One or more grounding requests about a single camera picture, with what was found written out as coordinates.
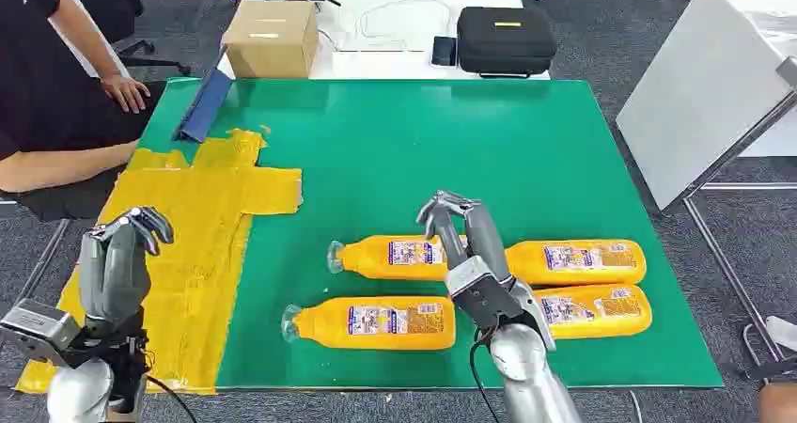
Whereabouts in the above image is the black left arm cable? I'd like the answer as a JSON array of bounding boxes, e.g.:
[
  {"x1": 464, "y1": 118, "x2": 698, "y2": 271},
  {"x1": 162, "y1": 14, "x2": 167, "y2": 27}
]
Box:
[{"x1": 143, "y1": 373, "x2": 200, "y2": 423}]

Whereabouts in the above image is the black smartphone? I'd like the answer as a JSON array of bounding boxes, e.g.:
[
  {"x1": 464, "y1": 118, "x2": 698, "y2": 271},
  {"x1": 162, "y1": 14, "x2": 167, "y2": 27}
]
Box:
[{"x1": 430, "y1": 36, "x2": 459, "y2": 69}]

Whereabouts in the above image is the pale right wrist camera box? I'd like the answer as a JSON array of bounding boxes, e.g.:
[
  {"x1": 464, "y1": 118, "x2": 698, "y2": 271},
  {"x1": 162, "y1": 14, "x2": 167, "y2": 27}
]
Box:
[{"x1": 445, "y1": 256, "x2": 528, "y2": 336}]

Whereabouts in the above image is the black zip case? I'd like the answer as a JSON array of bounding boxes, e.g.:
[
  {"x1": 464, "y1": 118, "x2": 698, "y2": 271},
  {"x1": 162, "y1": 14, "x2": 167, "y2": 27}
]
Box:
[{"x1": 456, "y1": 6, "x2": 559, "y2": 80}]

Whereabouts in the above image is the green table mat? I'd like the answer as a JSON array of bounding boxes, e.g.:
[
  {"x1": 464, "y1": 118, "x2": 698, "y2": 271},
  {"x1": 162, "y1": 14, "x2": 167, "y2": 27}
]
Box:
[{"x1": 137, "y1": 77, "x2": 726, "y2": 392}]

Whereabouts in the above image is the white tilted table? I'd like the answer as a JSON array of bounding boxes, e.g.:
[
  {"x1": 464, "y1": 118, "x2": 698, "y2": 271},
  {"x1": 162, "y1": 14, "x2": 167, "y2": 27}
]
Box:
[{"x1": 616, "y1": 0, "x2": 797, "y2": 213}]

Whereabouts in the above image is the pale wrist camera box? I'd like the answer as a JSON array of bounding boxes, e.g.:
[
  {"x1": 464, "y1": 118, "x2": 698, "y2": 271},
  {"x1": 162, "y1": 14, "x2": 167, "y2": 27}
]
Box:
[
  {"x1": 0, "y1": 298, "x2": 84, "y2": 369},
  {"x1": 445, "y1": 256, "x2": 528, "y2": 336}
]

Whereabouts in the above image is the white desk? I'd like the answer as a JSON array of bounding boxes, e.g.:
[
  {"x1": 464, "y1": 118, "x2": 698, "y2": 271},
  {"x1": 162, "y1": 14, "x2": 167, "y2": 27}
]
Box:
[{"x1": 217, "y1": 0, "x2": 553, "y2": 83}]

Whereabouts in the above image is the blue flat strip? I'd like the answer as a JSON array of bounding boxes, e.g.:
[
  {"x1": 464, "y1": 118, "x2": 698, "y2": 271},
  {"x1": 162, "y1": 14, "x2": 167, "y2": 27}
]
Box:
[{"x1": 173, "y1": 46, "x2": 235, "y2": 144}]

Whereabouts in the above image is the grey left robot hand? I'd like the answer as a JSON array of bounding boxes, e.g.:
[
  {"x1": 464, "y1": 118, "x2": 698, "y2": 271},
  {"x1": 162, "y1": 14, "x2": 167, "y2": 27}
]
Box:
[{"x1": 77, "y1": 206, "x2": 176, "y2": 340}]

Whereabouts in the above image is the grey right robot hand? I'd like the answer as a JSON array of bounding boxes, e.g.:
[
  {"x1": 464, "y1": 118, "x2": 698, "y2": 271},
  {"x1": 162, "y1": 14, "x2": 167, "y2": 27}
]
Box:
[{"x1": 415, "y1": 189, "x2": 557, "y2": 353}]

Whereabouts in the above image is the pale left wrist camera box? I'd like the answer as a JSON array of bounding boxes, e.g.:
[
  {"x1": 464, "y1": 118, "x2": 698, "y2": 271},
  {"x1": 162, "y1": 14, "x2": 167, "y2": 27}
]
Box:
[{"x1": 0, "y1": 298, "x2": 84, "y2": 369}]

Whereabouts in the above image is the grey metal stand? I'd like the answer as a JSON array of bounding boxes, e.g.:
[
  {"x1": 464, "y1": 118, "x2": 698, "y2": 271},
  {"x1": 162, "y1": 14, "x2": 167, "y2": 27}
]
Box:
[{"x1": 742, "y1": 315, "x2": 797, "y2": 383}]

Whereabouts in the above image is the grey metal table frame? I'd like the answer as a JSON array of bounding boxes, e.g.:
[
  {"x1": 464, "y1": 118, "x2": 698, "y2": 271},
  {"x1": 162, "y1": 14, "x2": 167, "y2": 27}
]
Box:
[{"x1": 660, "y1": 55, "x2": 797, "y2": 367}]

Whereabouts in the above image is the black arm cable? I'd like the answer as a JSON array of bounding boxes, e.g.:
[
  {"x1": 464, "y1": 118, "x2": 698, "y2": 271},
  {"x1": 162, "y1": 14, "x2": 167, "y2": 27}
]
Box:
[
  {"x1": 143, "y1": 373, "x2": 200, "y2": 423},
  {"x1": 468, "y1": 325, "x2": 503, "y2": 423}
]

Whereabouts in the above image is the person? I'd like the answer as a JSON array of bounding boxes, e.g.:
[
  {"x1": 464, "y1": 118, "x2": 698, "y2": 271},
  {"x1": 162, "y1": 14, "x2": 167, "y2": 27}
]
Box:
[{"x1": 0, "y1": 0, "x2": 169, "y2": 224}]

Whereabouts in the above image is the person's hand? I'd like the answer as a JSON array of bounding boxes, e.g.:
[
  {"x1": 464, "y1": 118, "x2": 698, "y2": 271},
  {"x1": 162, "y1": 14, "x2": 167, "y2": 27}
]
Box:
[{"x1": 99, "y1": 73, "x2": 153, "y2": 116}]

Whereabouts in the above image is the black office chair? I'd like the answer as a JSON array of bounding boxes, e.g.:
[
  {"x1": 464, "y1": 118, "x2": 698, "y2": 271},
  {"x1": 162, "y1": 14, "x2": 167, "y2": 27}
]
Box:
[{"x1": 53, "y1": 0, "x2": 193, "y2": 77}]

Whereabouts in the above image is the white thin cable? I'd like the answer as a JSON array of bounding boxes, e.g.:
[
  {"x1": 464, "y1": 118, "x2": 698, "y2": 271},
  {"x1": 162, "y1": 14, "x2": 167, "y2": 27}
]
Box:
[{"x1": 317, "y1": 0, "x2": 457, "y2": 54}]

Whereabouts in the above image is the orange drink bottle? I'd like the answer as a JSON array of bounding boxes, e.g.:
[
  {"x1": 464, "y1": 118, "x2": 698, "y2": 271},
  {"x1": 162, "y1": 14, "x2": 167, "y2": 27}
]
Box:
[
  {"x1": 504, "y1": 239, "x2": 649, "y2": 287},
  {"x1": 326, "y1": 235, "x2": 469, "y2": 283},
  {"x1": 281, "y1": 295, "x2": 458, "y2": 353},
  {"x1": 533, "y1": 283, "x2": 654, "y2": 341}
]

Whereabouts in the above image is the brown cardboard box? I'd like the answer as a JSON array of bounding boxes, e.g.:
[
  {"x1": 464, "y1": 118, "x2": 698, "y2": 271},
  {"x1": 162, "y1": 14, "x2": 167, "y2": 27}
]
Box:
[{"x1": 221, "y1": 0, "x2": 320, "y2": 80}]

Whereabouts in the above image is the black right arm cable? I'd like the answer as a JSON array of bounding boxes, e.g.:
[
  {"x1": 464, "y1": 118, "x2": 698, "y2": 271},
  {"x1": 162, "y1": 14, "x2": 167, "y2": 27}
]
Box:
[{"x1": 468, "y1": 325, "x2": 503, "y2": 423}]

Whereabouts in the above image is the person's knee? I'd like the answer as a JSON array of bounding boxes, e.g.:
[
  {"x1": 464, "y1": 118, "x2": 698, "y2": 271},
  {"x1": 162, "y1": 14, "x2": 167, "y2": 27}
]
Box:
[{"x1": 758, "y1": 383, "x2": 797, "y2": 423}]

